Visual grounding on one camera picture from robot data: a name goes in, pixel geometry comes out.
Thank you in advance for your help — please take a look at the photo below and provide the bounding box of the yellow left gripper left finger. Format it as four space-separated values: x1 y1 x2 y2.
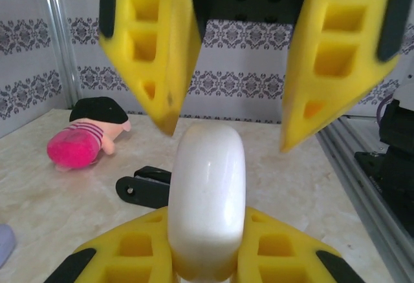
48 207 177 283

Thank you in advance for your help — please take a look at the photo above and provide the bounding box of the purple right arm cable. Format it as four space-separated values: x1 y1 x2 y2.
376 100 394 125

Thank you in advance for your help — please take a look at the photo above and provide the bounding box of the pink plush toy black hat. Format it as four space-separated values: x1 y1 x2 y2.
47 96 133 173

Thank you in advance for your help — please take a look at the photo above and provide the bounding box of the aluminium frame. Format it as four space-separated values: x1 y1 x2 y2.
41 0 414 283

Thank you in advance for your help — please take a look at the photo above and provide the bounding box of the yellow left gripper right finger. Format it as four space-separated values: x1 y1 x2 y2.
232 207 366 283

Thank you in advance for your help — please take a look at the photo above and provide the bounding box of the black stapler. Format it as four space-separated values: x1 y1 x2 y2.
115 165 172 209

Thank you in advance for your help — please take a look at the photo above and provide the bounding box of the white earbud charging case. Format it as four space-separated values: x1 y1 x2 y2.
167 123 247 280

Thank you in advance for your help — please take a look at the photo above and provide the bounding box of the mint green earbud case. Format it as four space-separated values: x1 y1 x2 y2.
0 223 17 264

